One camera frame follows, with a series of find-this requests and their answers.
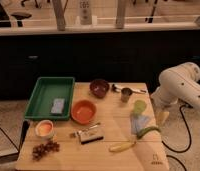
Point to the yellow banana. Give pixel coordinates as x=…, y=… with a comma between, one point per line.
x=119, y=147

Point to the grey blue sponge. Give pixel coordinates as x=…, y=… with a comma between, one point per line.
x=58, y=106

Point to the red bowl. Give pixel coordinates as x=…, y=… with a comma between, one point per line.
x=83, y=112

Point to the light blue cloth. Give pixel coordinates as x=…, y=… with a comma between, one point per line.
x=138, y=122

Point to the green cucumber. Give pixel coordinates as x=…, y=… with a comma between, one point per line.
x=146, y=130

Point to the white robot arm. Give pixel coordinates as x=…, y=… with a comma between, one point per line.
x=179, y=82

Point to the white cup orange inside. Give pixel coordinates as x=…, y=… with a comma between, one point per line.
x=44, y=129

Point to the metal measuring cup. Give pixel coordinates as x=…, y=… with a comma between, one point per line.
x=126, y=94

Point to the dark maroon bowl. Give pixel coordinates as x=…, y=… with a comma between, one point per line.
x=99, y=88

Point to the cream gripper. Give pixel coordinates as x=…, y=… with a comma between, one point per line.
x=162, y=117

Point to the green plastic tray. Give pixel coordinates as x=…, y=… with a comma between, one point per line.
x=45, y=92

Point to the bunch of dark grapes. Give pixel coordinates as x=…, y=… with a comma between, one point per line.
x=42, y=150

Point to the white remote control device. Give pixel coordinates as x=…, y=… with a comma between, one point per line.
x=85, y=12

